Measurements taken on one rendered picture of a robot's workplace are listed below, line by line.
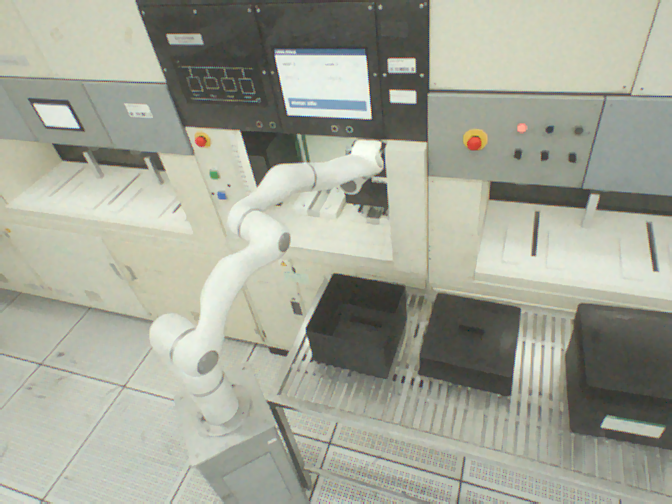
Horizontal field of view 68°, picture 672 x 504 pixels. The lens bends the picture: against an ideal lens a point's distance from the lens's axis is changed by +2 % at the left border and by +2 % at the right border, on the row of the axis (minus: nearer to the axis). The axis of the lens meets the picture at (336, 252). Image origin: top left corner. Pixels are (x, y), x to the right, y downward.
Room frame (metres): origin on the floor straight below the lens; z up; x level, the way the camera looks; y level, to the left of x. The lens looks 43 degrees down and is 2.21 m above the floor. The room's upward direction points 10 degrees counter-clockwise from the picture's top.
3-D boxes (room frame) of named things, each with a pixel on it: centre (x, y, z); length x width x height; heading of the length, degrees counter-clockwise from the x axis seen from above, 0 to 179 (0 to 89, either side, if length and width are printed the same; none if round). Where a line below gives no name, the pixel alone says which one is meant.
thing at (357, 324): (1.08, -0.03, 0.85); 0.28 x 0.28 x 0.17; 62
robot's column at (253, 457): (0.90, 0.47, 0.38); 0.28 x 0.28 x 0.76; 19
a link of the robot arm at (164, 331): (0.92, 0.49, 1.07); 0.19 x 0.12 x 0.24; 43
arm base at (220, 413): (0.90, 0.47, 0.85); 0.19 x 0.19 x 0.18
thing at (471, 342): (0.96, -0.39, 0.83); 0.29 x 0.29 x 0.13; 63
